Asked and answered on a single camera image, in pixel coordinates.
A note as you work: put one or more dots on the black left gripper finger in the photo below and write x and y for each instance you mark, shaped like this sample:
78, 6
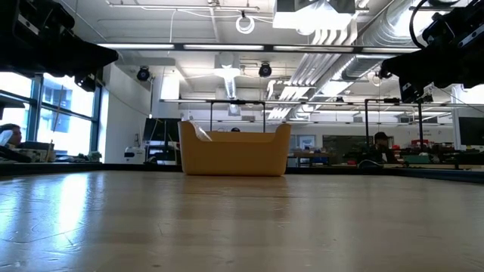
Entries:
94, 58

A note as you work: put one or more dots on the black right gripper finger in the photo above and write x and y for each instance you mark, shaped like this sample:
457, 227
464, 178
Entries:
397, 68

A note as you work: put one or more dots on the yellow plastic bin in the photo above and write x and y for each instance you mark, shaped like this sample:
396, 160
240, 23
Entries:
234, 155

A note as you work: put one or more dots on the black ceiling spotlight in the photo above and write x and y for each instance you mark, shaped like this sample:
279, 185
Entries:
143, 74
265, 70

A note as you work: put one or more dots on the black computer monitor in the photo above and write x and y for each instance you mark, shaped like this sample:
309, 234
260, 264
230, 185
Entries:
162, 129
472, 130

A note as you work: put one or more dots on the person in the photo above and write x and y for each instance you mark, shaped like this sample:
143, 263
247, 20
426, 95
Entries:
235, 130
383, 149
9, 136

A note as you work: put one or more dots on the black background rig frame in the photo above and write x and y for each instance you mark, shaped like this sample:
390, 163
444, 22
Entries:
393, 101
236, 101

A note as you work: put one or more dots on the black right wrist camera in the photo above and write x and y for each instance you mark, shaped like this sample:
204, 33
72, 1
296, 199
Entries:
438, 28

